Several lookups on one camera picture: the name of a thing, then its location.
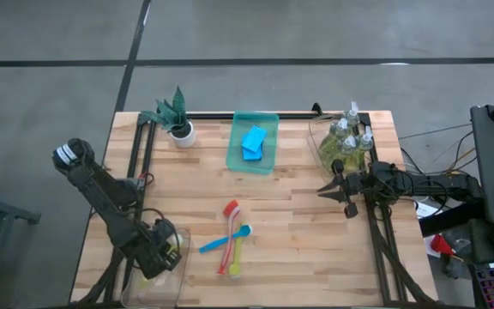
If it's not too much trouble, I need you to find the clear plastic bin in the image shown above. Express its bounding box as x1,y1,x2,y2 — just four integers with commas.
307,112,377,182
120,225,191,308

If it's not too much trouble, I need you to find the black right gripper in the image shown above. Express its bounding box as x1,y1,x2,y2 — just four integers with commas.
316,158,382,220

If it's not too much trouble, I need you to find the pink red tray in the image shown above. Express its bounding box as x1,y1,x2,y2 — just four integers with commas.
215,199,242,276

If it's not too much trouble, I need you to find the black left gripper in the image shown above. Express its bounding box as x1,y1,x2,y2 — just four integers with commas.
134,218,184,281

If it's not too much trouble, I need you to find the black aluminium rig frame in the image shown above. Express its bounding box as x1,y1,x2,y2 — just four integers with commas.
77,110,441,308

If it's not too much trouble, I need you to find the yellow-green dish brush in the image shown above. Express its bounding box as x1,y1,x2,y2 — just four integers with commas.
228,221,244,279

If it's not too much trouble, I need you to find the red funnel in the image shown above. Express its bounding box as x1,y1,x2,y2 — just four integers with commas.
430,233,457,258

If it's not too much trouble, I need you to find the snake plant in white pot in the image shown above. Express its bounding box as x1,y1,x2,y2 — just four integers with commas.
140,85,197,149

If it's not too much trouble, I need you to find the white paper sheet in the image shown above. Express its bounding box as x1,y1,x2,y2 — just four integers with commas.
413,199,445,221

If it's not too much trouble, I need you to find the grey small object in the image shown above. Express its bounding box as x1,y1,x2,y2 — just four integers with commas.
443,256,467,280

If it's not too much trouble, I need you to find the teal translucent plastic bin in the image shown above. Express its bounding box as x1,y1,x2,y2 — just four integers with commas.
225,110,281,176

